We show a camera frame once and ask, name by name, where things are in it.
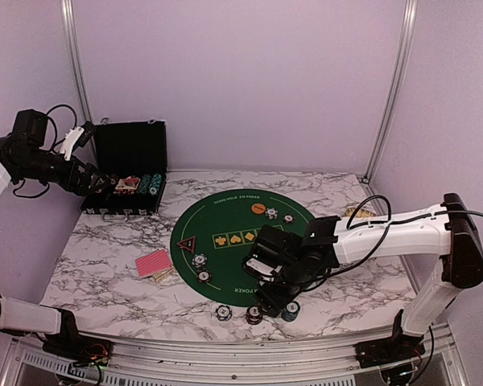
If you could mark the brown black chip stack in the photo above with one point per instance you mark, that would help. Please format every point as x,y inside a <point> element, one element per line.
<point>253,315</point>

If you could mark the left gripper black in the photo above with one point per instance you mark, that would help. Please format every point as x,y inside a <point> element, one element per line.
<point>80,187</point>

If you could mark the blue white chip stack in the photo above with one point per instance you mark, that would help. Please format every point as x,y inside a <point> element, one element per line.
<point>223,313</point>

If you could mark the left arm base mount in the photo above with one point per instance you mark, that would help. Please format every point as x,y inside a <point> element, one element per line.
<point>83,350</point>

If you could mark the green chip row in case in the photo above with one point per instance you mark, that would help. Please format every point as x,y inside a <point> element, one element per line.
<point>144,185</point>

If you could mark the teal black chip stack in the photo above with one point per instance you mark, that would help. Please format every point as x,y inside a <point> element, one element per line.
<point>290,312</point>

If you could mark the right aluminium frame post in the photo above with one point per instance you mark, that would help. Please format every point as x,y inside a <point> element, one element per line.
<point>398,76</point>

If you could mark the woven bamboo tray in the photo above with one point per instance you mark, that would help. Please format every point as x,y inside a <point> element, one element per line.
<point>359,213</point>

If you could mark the teal chip row in case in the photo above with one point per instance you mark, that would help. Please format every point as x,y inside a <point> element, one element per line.
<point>155,184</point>

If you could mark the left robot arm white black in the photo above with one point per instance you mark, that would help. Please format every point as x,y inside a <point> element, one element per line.
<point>33,235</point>

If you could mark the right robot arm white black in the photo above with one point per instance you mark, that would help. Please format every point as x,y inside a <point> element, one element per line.
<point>446,230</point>

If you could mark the red backed card deck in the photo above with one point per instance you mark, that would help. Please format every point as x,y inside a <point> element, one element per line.
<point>153,263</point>

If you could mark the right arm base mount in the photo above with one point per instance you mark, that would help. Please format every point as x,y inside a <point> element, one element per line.
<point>388,350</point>

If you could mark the card decks in case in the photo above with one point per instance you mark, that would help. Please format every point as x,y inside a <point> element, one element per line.
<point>127,186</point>

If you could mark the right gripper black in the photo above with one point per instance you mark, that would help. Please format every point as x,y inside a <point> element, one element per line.
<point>274,303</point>

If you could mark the black red triangle dealer button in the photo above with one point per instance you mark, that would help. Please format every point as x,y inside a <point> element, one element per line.
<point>188,244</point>

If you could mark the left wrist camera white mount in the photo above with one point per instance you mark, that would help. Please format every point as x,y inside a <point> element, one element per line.
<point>77,137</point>

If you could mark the orange big blind button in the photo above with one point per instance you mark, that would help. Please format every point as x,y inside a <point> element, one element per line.
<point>258,208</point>

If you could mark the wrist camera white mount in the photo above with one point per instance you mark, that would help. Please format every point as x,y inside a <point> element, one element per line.
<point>77,137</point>
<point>268,254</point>

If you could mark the round green poker mat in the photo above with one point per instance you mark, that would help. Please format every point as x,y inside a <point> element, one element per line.
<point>225,229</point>

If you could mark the aluminium frame post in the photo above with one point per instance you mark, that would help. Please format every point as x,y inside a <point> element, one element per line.
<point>69,24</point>
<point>398,76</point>

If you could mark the black poker chip case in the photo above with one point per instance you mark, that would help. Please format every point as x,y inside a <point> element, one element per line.
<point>130,149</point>

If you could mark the front aluminium rail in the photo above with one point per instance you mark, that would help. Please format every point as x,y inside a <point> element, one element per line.
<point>328,360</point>

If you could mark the left aluminium frame post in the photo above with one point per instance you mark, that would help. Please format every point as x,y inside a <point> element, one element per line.
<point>69,24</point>

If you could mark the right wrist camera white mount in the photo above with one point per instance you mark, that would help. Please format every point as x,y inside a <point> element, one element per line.
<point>268,254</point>

